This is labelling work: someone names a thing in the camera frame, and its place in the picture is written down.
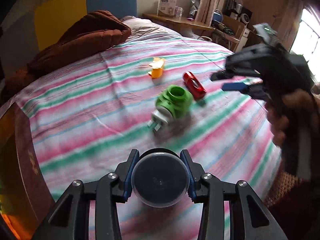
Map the red metallic oblong object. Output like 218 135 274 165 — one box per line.
183 71 206 100

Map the black jar with clear lid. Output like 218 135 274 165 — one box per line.
131 148 190 208

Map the green plug-in device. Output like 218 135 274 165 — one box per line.
148 85 193 132

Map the yellow orange plastic scoop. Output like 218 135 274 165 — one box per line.
148 57 165 79

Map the person right hand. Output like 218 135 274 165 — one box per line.
265 89 319 147

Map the wooden side table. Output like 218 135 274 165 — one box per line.
143 14 216 32

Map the striped bed sheet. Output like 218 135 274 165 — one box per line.
1 28 280 204

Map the white product box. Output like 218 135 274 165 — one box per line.
157 0 177 17

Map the gold tray box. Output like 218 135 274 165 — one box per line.
1 103 55 239

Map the brown quilted blanket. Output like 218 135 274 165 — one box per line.
1 10 131 105

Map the grey yellow blue headboard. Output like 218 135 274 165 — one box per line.
1 0 137 76

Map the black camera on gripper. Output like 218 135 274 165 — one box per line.
253 23 280 47

